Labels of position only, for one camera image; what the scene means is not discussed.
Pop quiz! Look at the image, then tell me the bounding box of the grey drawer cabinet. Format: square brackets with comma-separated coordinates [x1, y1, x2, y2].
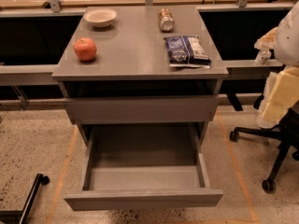
[52, 7, 228, 141]

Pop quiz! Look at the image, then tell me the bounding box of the closed grey top drawer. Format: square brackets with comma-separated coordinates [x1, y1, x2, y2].
[65, 95, 218, 124]

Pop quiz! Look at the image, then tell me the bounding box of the open grey middle drawer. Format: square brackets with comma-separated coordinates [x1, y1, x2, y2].
[64, 123, 223, 211]

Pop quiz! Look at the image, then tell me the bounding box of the black office chair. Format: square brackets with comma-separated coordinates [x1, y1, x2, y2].
[229, 108, 299, 193]

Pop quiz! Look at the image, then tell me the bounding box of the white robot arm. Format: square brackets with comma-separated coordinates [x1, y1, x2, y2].
[254, 3, 299, 129]

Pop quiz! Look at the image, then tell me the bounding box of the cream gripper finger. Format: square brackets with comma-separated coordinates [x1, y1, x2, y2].
[257, 66, 299, 129]

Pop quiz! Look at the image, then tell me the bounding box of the clear sanitizer pump bottle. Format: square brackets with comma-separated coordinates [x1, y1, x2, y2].
[255, 47, 272, 65]

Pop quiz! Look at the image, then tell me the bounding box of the black wheeled stand leg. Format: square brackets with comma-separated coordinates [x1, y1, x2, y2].
[0, 174, 50, 224]

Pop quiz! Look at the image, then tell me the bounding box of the lying metal soda can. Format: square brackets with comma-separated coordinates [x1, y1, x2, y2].
[159, 8, 174, 32]

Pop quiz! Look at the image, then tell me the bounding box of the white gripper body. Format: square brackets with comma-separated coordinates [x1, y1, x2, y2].
[254, 27, 278, 49]

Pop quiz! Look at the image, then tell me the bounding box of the white ceramic bowl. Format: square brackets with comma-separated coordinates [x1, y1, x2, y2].
[83, 8, 117, 28]

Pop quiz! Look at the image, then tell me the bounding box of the blue chip bag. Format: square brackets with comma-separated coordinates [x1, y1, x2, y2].
[164, 35, 211, 68]

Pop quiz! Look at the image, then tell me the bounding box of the red apple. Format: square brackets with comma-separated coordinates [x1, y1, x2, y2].
[74, 37, 97, 62]

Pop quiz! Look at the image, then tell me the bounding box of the grey metal shelf rail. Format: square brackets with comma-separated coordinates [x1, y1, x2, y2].
[0, 59, 282, 86]

